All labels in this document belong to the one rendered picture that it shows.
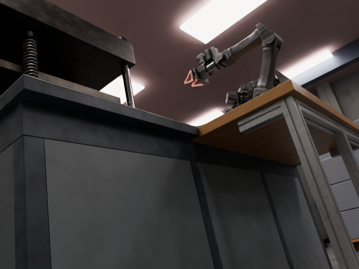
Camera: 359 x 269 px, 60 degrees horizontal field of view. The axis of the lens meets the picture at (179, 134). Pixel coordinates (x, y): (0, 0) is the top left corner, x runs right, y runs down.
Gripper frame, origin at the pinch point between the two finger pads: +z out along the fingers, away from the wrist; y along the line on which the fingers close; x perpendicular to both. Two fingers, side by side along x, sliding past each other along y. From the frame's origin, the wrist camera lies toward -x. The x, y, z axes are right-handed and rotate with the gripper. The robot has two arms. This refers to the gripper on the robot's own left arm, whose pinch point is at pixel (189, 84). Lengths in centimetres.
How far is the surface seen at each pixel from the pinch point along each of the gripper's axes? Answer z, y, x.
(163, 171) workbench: -14, 51, 58
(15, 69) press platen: 69, 62, -32
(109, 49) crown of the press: 59, 0, -65
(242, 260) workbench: -11, 13, 92
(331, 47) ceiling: -21, -475, -213
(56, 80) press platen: 71, 37, -34
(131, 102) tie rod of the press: 65, -18, -27
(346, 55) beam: -35, -496, -192
